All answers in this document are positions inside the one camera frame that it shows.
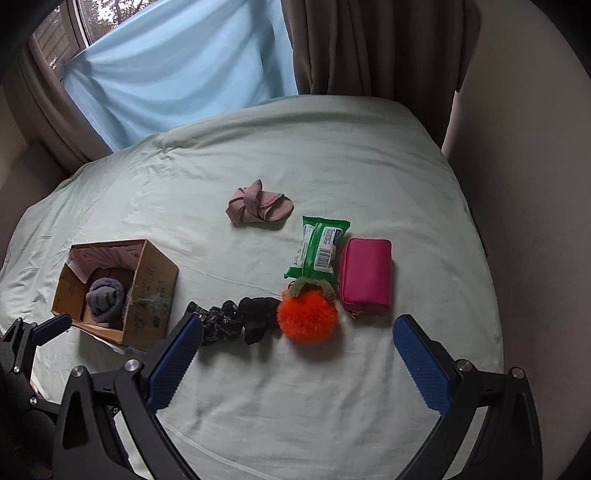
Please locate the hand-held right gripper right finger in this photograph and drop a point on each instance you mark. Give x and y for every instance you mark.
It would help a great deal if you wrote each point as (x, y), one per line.
(421, 364)

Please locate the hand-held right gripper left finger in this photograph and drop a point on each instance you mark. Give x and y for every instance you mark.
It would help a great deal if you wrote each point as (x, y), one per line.
(174, 362)

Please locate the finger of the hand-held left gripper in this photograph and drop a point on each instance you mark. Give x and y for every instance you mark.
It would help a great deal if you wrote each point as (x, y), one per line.
(51, 326)

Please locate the grey rolled sock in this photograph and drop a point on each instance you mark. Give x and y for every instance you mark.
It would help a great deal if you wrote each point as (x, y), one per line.
(105, 300)

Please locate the black patterned scrunchie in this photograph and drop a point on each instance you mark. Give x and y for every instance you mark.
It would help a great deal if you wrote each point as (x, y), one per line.
(221, 323)

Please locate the cardboard box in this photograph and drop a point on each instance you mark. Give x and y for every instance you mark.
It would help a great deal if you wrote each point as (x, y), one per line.
(152, 295)

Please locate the white paper sheet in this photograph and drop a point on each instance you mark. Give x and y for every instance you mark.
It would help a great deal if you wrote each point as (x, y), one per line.
(99, 258)

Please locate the black sock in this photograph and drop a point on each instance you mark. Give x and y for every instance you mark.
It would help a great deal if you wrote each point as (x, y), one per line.
(258, 314)

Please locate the pink zip pouch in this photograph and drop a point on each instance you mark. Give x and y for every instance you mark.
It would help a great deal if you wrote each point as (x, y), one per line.
(365, 272)

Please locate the orange fluffy pompom plush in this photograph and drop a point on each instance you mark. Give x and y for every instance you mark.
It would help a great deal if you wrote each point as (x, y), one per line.
(307, 318)

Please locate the green wet wipes pack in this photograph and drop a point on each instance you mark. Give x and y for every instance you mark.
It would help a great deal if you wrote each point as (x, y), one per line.
(316, 249)

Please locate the pink folded cloth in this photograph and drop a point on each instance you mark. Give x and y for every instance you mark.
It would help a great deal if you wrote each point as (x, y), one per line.
(258, 203)

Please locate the brown curtain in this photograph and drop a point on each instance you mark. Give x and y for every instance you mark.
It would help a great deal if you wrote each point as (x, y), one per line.
(369, 41)
(60, 120)

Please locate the bed with mint sheet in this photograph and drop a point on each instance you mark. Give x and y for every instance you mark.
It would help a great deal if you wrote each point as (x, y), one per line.
(323, 157)

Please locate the light blue curtain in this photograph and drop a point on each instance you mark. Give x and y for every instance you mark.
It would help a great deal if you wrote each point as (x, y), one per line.
(184, 69)

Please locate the window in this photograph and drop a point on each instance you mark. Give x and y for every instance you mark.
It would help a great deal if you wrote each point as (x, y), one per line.
(92, 23)

